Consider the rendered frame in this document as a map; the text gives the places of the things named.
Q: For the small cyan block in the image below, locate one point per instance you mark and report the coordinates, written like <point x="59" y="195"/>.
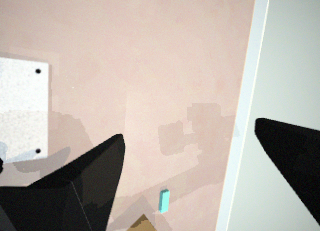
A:
<point x="164" y="200"/>

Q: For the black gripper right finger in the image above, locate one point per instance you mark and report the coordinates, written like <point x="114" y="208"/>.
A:
<point x="295" y="150"/>

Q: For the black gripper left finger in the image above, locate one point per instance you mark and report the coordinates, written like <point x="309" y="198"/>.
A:
<point x="75" y="197"/>

